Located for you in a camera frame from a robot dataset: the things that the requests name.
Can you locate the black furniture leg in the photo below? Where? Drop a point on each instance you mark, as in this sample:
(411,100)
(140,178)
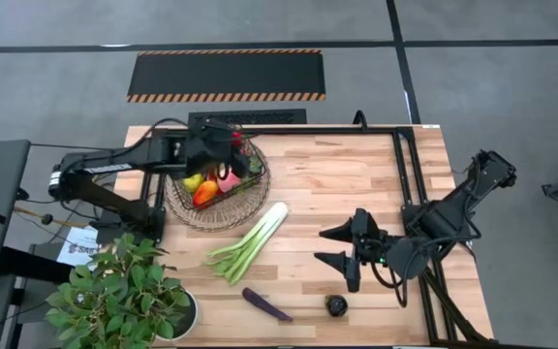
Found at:
(32,264)

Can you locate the pink peach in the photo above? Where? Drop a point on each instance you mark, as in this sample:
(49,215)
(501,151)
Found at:
(229,182)

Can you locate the black hazard-striped floor mat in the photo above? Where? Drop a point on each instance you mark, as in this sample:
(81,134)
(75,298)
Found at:
(226,75)

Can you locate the small red apple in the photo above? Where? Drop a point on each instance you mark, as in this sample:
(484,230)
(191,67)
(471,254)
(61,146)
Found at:
(237,139)

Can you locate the white plant pot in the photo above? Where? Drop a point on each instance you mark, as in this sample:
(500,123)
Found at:
(189,315)

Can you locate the green celery stalk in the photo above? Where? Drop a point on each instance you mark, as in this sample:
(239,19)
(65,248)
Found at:
(245,247)

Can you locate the dark round mangosteen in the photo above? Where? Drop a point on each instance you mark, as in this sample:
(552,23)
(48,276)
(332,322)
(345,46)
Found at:
(336,305)

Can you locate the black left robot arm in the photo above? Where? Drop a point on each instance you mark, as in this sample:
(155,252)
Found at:
(114,162)

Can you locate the white printed paper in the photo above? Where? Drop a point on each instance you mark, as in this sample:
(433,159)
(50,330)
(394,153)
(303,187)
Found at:
(80,247)

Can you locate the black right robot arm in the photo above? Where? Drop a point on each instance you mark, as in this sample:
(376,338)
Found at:
(458,208)

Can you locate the green potted plant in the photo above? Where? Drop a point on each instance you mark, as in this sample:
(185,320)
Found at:
(119,295)

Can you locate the black metal table frame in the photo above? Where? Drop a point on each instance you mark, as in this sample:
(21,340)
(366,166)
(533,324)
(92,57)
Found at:
(332,131)

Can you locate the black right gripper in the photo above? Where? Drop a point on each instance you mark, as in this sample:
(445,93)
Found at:
(368,242)

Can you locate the yellow-green apple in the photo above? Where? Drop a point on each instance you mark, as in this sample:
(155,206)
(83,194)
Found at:
(193,182)

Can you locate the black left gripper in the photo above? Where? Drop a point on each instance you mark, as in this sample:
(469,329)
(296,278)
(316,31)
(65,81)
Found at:
(208,148)

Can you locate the long purple eggplant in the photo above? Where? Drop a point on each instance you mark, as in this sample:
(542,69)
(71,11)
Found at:
(265,304)

